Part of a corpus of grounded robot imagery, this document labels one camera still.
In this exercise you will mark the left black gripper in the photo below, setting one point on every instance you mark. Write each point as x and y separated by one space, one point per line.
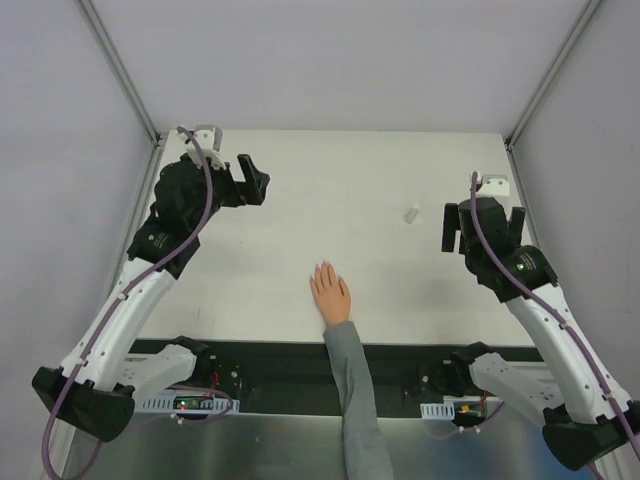
236 185

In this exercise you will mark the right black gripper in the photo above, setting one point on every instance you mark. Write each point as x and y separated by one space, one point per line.
450 227

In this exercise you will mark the clear nail polish bottle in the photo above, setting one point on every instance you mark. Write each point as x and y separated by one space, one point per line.
412 213

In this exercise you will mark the grey sleeved forearm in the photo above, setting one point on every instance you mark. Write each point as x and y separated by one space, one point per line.
365 452

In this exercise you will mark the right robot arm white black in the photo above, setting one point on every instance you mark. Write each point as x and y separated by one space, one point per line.
586 414

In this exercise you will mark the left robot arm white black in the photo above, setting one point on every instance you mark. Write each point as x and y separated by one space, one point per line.
93 389

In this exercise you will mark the person hand long nails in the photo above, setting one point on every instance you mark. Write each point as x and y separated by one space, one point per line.
331 295

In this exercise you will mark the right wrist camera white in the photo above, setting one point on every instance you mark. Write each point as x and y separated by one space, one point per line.
493 185

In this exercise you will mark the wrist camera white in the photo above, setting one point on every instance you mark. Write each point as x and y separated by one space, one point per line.
203 142
493 185

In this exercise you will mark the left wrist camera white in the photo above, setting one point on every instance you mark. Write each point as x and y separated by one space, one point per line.
203 142

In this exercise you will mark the left aluminium frame post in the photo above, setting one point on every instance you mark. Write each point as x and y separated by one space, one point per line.
118 68

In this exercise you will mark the aluminium frame post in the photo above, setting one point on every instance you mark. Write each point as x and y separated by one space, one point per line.
554 69
118 68

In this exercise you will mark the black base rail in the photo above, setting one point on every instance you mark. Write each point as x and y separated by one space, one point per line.
296 378

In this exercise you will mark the right white cable duct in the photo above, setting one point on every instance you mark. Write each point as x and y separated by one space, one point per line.
450 410

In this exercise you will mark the white cable duct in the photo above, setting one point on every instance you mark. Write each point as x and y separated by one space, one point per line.
183 403
450 410

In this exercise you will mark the left white cable duct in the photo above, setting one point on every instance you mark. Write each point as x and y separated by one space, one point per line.
183 403

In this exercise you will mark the right aluminium frame post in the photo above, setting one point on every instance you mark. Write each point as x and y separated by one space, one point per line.
554 69

